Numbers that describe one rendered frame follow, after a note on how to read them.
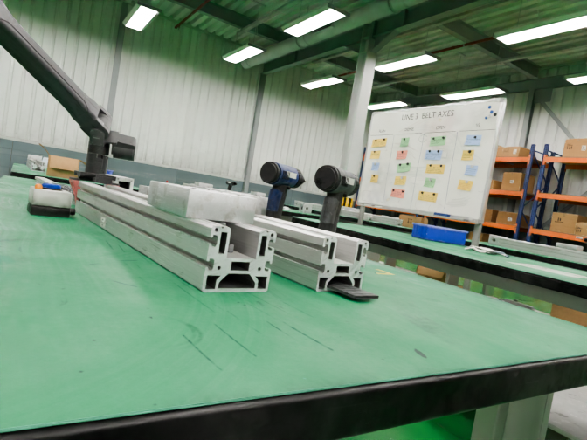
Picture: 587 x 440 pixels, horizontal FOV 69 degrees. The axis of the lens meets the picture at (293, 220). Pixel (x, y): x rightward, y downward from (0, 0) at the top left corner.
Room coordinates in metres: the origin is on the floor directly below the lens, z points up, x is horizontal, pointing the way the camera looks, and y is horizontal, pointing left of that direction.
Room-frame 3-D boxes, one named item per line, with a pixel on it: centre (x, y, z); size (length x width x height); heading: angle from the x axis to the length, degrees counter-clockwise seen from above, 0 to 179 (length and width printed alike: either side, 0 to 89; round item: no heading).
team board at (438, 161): (4.02, -1.09, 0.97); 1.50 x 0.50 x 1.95; 33
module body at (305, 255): (0.99, 0.16, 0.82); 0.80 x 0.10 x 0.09; 38
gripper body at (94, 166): (1.23, 0.59, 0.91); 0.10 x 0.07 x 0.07; 128
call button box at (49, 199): (1.02, 0.57, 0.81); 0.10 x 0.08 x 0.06; 128
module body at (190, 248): (0.87, 0.31, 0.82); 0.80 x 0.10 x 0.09; 38
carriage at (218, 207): (0.67, 0.15, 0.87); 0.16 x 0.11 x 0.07; 38
